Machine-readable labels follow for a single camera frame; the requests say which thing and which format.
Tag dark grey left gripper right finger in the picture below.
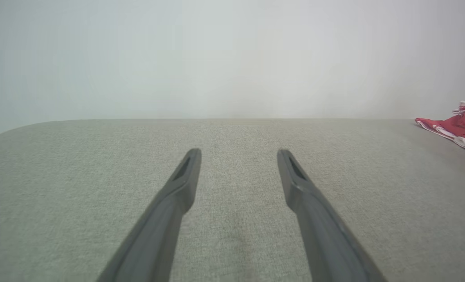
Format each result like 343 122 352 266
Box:
278 149 389 282

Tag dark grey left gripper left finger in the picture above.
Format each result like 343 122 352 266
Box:
96 148 202 282

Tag red jersey with navy lettering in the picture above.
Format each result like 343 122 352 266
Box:
415 114 465 157

